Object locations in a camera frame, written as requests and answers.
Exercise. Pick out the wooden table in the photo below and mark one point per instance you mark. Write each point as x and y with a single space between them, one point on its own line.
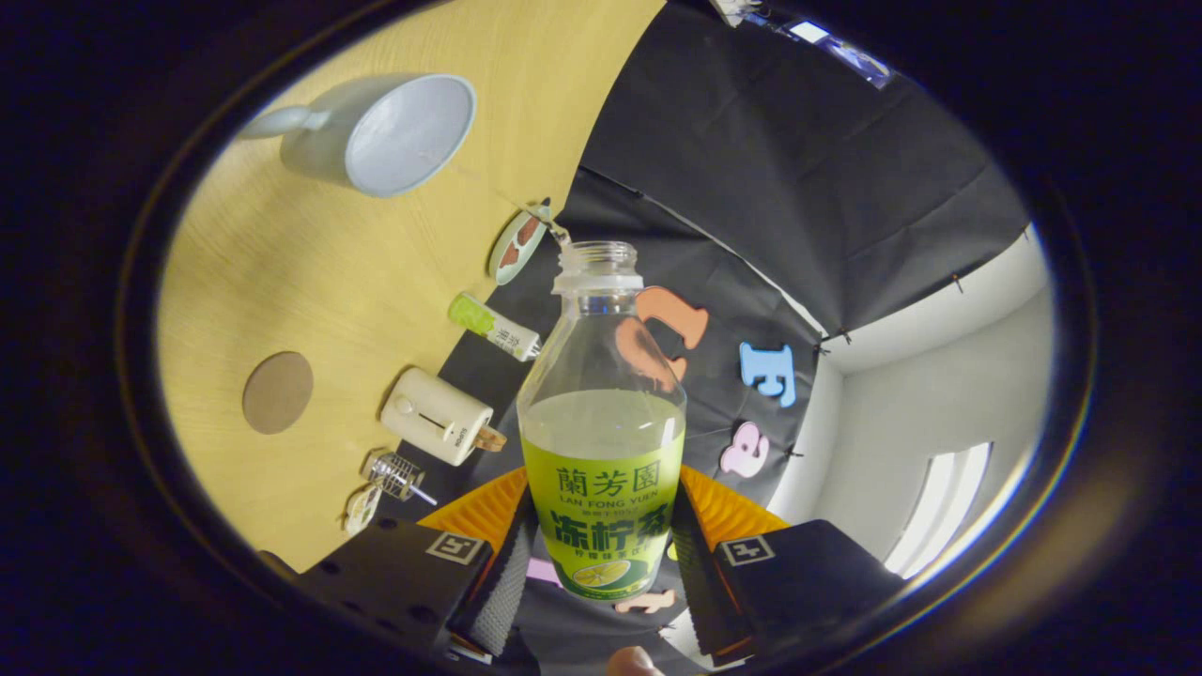
310 282

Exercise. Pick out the white divided spice dish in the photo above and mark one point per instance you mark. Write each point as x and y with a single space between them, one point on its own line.
362 510

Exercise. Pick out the brown toast slice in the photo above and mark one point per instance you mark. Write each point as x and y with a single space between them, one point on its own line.
490 438

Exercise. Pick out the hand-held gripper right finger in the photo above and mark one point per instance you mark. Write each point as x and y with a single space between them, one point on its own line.
700 591

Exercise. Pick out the tall white green drink bottle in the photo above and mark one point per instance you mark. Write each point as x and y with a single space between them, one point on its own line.
493 326

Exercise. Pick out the round brown coaster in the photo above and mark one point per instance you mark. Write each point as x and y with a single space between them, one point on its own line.
278 392

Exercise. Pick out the pale green plate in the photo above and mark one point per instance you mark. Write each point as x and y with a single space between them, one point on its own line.
503 274

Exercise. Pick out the ceiling light panel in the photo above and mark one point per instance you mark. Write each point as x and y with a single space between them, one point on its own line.
939 512

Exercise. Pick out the white toaster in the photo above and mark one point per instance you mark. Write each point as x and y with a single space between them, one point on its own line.
432 413

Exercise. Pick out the brown meat piece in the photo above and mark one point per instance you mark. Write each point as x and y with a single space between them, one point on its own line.
509 255
531 231

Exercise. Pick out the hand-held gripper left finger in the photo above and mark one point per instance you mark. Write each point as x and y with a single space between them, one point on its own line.
502 591

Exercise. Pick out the green label juice bottle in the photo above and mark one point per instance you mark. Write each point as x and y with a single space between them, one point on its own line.
601 507

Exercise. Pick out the white cup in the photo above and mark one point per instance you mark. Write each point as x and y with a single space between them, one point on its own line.
404 141

